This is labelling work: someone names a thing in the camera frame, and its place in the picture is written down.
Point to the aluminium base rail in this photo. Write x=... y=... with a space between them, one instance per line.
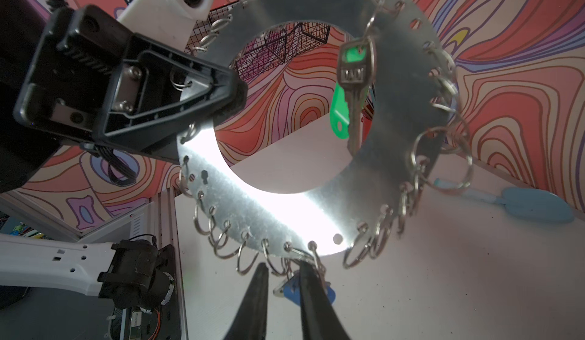
x=144 y=278

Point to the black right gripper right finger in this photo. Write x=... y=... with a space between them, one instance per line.
x=319 y=320

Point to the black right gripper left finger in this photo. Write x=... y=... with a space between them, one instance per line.
x=250 y=322

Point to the light blue spatula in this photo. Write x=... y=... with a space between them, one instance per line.
x=521 y=203

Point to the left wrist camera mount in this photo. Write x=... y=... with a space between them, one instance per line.
x=167 y=21

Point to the green tagged key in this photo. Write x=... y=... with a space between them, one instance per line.
x=356 y=72

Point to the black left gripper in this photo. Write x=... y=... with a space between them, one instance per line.
x=58 y=86

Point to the blue tagged key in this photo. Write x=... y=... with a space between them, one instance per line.
x=290 y=289

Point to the black wire basket left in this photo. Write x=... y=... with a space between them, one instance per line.
x=279 y=46

